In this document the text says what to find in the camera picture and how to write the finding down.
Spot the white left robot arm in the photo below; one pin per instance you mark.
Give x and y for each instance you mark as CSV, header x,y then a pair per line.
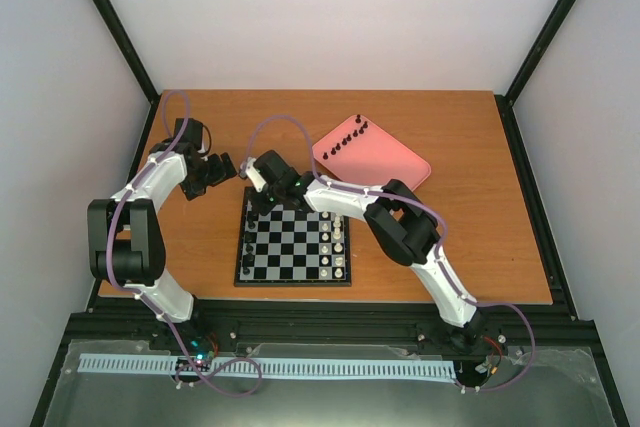
x,y
126,246

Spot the black and white chessboard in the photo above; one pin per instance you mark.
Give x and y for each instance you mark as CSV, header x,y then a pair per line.
x,y
287,248

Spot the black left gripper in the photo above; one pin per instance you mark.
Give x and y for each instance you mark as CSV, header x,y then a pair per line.
x,y
194,190

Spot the black aluminium frame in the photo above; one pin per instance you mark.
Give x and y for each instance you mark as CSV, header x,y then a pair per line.
x,y
312,322

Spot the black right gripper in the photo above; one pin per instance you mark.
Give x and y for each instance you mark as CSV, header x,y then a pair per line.
x,y
260,207

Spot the light blue cable duct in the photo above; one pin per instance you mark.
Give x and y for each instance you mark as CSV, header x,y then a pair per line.
x,y
277,368

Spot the pink plastic tray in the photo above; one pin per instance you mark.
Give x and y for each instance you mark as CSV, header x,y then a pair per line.
x,y
373,158

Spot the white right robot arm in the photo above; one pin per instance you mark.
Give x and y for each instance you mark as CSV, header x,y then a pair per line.
x,y
404,229

